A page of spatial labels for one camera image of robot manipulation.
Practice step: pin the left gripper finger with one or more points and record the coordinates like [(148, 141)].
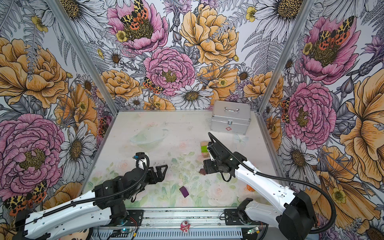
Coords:
[(161, 170), (158, 178)]

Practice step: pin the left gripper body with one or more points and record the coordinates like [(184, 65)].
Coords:
[(150, 177)]

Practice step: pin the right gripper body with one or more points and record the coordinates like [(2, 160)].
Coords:
[(213, 166)]

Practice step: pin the green wood block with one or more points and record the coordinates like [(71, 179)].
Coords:
[(204, 149)]

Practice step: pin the purple wood block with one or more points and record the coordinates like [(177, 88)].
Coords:
[(184, 191)]

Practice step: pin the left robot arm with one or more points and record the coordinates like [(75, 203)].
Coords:
[(102, 206)]

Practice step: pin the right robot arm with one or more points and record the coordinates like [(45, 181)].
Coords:
[(291, 212)]

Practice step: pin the orange plastic bottle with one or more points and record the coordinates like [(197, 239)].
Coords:
[(250, 189)]

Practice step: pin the silver metal first-aid case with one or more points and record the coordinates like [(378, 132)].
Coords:
[(230, 117)]

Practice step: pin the small pink red toy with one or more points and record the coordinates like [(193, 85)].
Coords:
[(185, 226)]

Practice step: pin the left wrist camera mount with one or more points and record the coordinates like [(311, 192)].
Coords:
[(140, 156)]

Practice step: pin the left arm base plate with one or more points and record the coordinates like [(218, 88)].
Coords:
[(133, 218)]

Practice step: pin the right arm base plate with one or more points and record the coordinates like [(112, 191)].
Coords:
[(234, 217)]

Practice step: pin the aluminium front rail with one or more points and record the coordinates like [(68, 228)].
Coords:
[(164, 224)]

